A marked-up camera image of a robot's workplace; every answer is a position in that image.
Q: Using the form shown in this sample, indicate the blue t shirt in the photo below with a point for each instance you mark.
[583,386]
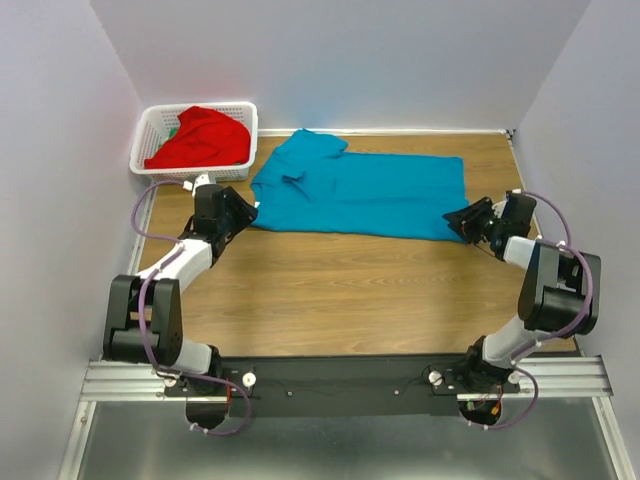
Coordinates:
[312,183]

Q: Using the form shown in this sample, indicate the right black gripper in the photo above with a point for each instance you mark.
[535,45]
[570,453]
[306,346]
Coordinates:
[463,220]

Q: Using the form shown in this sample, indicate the aluminium frame rail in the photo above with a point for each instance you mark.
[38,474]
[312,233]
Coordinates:
[584,377]

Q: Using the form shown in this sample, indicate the red t shirt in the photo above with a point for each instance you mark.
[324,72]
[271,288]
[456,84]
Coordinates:
[205,138]

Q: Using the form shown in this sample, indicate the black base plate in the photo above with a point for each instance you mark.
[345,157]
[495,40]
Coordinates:
[335,386]

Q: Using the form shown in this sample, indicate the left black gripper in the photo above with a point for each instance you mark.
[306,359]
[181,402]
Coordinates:
[246,213]

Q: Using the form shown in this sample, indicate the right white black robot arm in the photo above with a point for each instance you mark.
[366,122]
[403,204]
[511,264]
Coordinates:
[559,297]

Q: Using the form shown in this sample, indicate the white plastic basket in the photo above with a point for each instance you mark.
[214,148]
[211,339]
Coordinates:
[156,123]

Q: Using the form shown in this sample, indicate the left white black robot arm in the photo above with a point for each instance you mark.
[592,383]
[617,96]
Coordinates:
[144,314]

